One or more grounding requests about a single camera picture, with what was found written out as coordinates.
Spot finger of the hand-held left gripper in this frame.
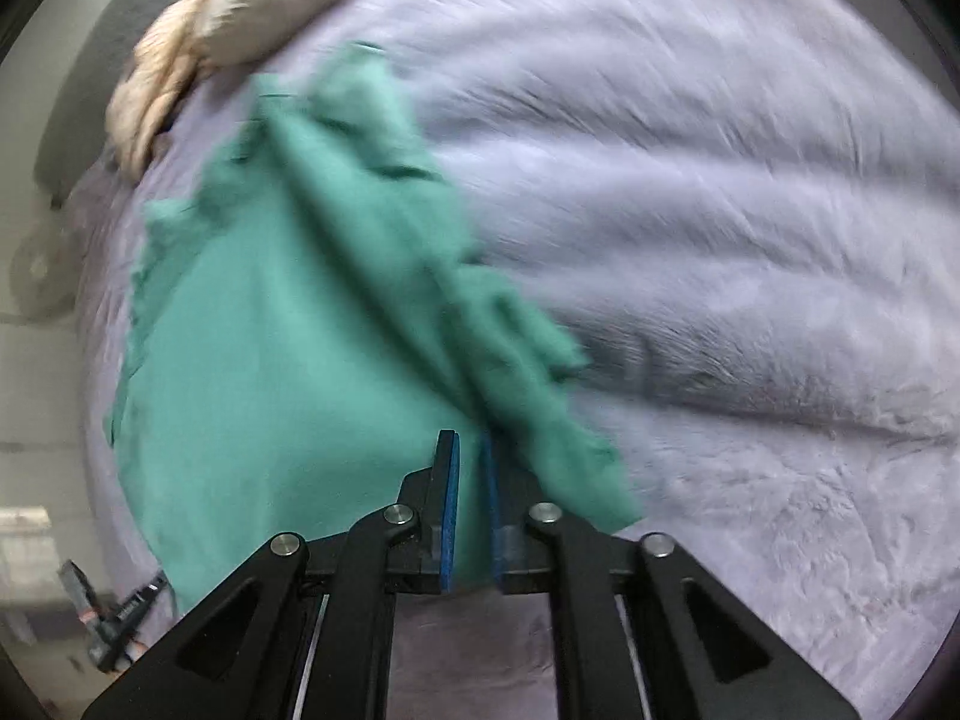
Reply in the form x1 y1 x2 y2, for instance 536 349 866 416
90 571 170 672

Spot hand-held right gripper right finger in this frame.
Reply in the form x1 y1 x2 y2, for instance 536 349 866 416
484 431 862 720

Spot white round fan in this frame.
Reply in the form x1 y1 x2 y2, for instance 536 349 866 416
6 229 80 322

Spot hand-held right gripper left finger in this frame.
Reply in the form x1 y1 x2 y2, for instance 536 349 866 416
79 429 462 720

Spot lavender quilted bedspread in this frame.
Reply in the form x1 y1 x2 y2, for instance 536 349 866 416
64 0 960 720

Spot green work jacket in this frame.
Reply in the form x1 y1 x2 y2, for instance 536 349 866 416
105 41 642 620

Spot beige striped blanket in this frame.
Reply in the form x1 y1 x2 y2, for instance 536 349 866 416
105 0 230 177

